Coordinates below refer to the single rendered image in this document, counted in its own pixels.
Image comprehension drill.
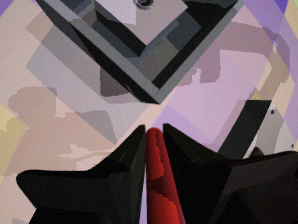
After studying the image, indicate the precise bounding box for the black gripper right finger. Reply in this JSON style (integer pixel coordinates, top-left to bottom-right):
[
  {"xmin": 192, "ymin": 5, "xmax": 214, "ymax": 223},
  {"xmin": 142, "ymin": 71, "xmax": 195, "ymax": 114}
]
[{"xmin": 162, "ymin": 124, "xmax": 298, "ymax": 224}]

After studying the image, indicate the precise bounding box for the red peg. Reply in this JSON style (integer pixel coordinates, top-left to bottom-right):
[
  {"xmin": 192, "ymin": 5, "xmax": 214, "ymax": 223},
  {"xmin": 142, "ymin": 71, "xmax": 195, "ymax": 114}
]
[{"xmin": 145, "ymin": 128, "xmax": 185, "ymax": 224}]

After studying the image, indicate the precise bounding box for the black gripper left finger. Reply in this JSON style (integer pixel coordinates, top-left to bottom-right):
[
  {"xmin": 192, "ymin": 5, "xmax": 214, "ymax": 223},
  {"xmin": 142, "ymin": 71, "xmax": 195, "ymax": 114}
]
[{"xmin": 16, "ymin": 125, "xmax": 146, "ymax": 224}]

